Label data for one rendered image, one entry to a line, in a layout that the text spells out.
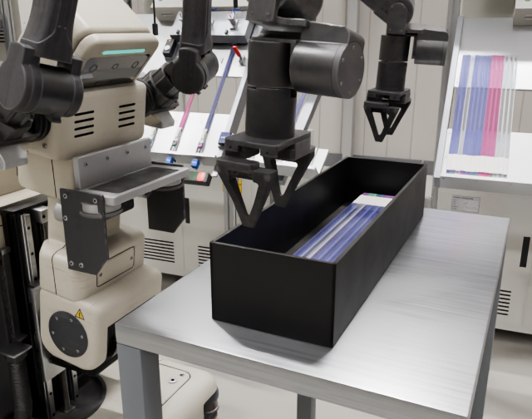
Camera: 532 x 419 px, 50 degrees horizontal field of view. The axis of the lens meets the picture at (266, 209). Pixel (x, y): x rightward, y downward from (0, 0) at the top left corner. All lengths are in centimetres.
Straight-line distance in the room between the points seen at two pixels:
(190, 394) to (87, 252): 59
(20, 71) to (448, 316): 69
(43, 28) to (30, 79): 8
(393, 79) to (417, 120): 376
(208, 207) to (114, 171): 140
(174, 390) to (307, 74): 112
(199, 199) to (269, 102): 194
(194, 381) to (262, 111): 108
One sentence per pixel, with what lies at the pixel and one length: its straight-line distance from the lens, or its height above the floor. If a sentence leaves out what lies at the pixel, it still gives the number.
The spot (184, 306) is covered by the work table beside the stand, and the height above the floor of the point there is 80.
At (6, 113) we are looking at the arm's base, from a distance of 99.
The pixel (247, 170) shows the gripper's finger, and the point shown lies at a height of 103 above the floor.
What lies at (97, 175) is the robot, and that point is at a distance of 113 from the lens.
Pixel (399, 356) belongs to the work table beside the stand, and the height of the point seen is 80.
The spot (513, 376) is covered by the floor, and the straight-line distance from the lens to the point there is 228.
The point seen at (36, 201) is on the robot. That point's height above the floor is 80.
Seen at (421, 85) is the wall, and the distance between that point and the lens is 489.
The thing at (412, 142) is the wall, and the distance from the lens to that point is 496.
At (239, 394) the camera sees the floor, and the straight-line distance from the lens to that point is 202.
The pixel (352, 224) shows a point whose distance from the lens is 101.
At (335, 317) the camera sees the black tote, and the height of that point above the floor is 84.
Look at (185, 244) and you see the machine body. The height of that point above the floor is 22.
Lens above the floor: 117
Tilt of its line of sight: 18 degrees down
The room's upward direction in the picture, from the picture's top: straight up
